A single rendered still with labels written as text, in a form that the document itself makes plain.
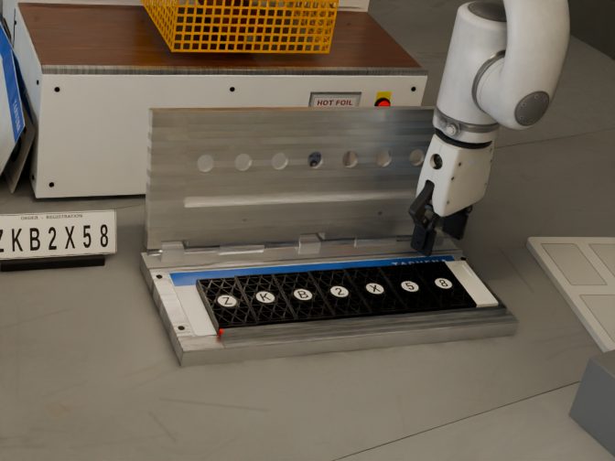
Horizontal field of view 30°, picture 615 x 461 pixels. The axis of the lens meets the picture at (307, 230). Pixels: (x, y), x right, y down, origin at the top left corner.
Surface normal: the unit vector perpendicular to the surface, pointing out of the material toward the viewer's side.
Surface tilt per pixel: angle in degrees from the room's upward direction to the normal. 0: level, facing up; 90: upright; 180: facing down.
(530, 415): 0
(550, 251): 0
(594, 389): 90
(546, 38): 70
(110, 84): 90
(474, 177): 90
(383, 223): 76
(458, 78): 92
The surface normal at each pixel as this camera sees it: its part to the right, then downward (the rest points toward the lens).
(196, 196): 0.37, 0.32
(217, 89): 0.34, 0.53
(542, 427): 0.16, -0.85
